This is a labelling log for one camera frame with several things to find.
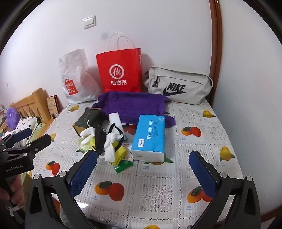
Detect dark green tea tin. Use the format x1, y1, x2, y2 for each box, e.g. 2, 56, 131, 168
73, 108, 104, 137

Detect white sponge block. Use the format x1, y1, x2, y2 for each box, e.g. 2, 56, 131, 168
109, 112, 124, 135

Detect yellow Adidas pouch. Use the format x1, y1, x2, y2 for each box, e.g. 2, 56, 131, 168
89, 124, 133, 165

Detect green wet wipe packet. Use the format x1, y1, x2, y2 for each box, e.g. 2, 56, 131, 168
114, 160, 133, 173

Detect blue tissue pack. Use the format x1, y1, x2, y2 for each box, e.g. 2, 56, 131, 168
131, 114, 165, 163

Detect white sock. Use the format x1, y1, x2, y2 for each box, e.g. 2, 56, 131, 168
80, 127, 95, 145

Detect person's left hand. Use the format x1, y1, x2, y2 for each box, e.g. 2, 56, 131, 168
0, 175, 24, 207

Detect spotted white pillow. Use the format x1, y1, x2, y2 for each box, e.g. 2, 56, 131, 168
6, 117, 38, 147

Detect purple plush toy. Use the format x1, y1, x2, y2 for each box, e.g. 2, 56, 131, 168
6, 107, 21, 131

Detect wooden headboard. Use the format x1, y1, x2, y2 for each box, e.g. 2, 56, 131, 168
10, 87, 54, 135

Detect crumpled white tissue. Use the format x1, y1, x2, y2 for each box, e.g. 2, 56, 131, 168
104, 132, 124, 162

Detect white Miniso plastic bag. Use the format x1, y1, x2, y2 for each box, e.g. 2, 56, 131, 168
59, 49, 101, 104

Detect fruit print tablecloth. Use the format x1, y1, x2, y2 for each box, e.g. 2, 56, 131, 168
26, 97, 244, 229

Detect purple fleece towel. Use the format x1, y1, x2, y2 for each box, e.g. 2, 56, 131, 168
92, 91, 175, 127

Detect red Haidilao paper bag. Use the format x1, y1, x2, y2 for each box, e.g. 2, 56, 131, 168
96, 45, 142, 92

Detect grey Nike waist bag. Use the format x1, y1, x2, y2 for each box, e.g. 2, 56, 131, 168
144, 65, 213, 105

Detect white wall switch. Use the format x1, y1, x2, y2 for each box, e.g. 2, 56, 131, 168
83, 16, 96, 29

